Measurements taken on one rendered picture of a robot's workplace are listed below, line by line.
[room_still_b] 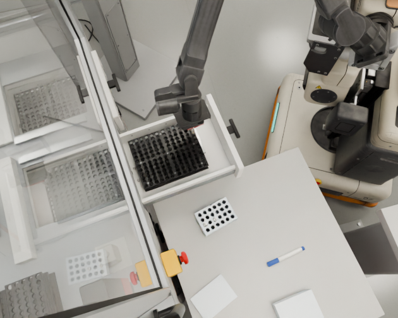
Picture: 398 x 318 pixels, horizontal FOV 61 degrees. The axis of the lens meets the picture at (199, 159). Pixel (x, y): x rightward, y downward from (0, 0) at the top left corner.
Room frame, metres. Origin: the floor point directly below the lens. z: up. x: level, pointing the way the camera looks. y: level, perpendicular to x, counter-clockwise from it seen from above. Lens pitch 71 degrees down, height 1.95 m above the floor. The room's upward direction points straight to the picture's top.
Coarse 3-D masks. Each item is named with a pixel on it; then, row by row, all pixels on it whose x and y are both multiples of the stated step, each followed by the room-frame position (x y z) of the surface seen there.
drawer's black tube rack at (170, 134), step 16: (176, 128) 0.47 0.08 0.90; (144, 144) 0.42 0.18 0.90; (160, 144) 0.43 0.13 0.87; (176, 144) 0.42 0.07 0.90; (192, 144) 0.42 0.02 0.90; (144, 160) 0.36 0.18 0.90; (160, 160) 0.36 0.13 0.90; (176, 160) 0.36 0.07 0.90; (192, 160) 0.37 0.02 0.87; (144, 176) 0.31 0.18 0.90; (160, 176) 0.31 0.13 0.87; (176, 176) 0.31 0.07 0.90
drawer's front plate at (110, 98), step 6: (96, 54) 0.75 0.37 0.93; (96, 60) 0.73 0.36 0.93; (96, 66) 0.70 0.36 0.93; (102, 66) 0.76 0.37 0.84; (102, 72) 0.68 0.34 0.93; (102, 78) 0.65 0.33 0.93; (102, 84) 0.63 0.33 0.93; (108, 90) 0.60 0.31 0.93; (108, 96) 0.58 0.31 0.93; (108, 102) 0.56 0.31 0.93; (114, 102) 0.59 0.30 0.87; (114, 108) 0.54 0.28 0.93; (114, 114) 0.51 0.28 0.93; (114, 120) 0.50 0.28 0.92; (120, 120) 0.51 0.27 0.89; (120, 126) 0.50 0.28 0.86
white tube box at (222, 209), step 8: (224, 200) 0.25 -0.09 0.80; (208, 208) 0.22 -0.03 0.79; (216, 208) 0.22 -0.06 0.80; (224, 208) 0.22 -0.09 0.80; (200, 216) 0.20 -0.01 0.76; (208, 216) 0.19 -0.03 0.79; (216, 216) 0.19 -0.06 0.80; (224, 216) 0.19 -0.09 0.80; (232, 216) 0.20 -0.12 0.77; (200, 224) 0.17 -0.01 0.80; (208, 224) 0.17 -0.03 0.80; (216, 224) 0.17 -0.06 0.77; (224, 224) 0.17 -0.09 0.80; (208, 232) 0.14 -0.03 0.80
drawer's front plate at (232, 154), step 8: (208, 96) 0.58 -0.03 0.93; (208, 104) 0.56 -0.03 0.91; (216, 112) 0.52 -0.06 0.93; (216, 120) 0.50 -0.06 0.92; (216, 128) 0.49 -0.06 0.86; (224, 128) 0.46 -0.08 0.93; (224, 136) 0.43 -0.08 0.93; (224, 144) 0.42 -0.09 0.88; (232, 144) 0.40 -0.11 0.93; (232, 152) 0.38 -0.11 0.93; (232, 160) 0.36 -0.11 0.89; (240, 160) 0.35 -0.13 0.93; (240, 168) 0.32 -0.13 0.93; (240, 176) 0.33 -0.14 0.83
